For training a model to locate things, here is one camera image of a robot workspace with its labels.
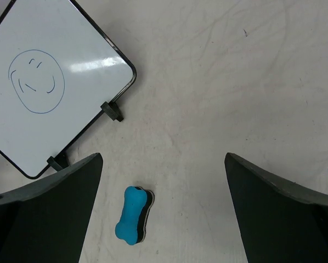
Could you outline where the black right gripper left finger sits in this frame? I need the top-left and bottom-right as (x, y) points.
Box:
(0, 153), (103, 262)

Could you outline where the black whiteboard foot clip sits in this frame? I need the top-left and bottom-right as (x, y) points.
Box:
(47, 153), (70, 171)
(101, 102), (123, 122)

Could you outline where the blue bone-shaped eraser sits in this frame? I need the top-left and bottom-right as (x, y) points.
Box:
(115, 186), (155, 245)

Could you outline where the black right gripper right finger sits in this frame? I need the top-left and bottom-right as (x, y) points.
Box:
(224, 153), (328, 262)

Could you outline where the white whiteboard black frame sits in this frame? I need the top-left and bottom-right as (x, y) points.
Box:
(0, 1), (137, 180)

